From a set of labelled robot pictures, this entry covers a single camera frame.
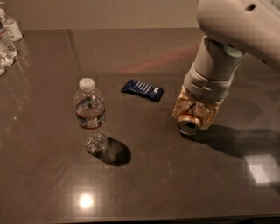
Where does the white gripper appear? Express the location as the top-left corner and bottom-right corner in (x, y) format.
(172, 36), (247, 130)

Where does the clear plastic water bottle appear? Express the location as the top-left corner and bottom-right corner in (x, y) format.
(73, 78), (108, 155)

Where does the white labelled bottle at back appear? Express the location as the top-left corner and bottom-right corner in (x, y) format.
(0, 8), (23, 42)

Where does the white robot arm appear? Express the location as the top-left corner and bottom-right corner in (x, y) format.
(172, 0), (280, 135)

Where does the orange soda can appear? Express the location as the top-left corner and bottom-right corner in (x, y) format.
(177, 103), (201, 136)

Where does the dark blue snack wrapper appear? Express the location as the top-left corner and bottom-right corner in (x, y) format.
(122, 80), (165, 102)

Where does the clear ribbed bottle at left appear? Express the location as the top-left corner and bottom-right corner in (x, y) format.
(0, 22), (18, 67)

